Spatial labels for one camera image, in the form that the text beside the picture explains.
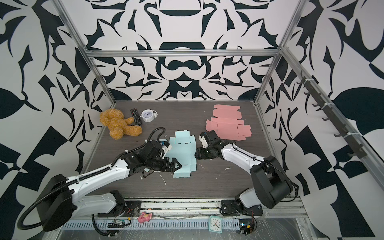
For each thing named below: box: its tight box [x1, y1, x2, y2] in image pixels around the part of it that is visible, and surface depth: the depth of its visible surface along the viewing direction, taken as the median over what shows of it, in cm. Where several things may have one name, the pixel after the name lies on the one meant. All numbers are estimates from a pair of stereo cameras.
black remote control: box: [130, 108, 142, 126], surface depth 110 cm
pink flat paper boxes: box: [206, 104, 252, 141], surface depth 110 cm
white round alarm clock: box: [140, 109, 158, 123], surface depth 110 cm
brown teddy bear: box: [99, 108, 143, 140], surface depth 98 cm
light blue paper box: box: [164, 130, 197, 178], surface depth 98 cm
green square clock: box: [208, 215, 223, 234], surface depth 70 cm
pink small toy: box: [137, 212, 153, 223], surface depth 71 cm
